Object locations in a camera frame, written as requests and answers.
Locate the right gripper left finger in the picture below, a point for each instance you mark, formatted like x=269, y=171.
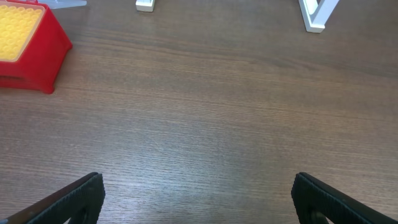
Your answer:
x=77, y=199

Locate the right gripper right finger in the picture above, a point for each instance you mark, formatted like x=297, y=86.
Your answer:
x=323, y=199

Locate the red and yellow tip box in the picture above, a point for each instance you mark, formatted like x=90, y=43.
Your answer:
x=40, y=56

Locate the white and blue stand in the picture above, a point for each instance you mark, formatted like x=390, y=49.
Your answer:
x=314, y=21

